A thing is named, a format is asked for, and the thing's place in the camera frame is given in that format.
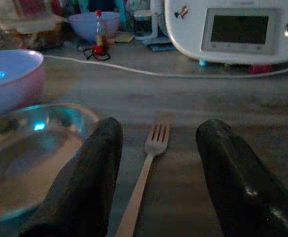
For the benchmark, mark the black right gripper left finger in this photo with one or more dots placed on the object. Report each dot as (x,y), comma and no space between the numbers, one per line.
(84,177)

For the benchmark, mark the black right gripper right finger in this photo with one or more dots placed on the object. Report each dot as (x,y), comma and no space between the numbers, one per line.
(237,177)

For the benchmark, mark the clear glass plate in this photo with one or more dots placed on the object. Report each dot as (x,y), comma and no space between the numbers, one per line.
(33,158)

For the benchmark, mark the silver metal fork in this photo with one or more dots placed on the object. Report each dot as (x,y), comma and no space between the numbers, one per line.
(144,172)

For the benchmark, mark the large purple plastic bowl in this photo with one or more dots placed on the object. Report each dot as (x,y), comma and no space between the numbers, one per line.
(9,79)

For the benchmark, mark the red and black keyring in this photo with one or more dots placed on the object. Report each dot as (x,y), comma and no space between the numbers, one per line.
(97,52)

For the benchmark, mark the white kitchen machine with screen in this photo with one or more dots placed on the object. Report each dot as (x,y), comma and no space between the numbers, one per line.
(232,32)

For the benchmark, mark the small bottle with red cap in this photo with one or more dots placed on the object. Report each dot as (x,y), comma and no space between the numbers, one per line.
(99,29)

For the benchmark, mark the blue flat pad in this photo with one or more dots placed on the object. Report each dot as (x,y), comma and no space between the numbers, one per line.
(162,47)

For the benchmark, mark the small purple plastic bowl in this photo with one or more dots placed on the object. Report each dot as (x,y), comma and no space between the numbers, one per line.
(89,26)

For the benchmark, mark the clear plastic food container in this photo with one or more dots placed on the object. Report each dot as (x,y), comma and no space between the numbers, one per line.
(23,27)

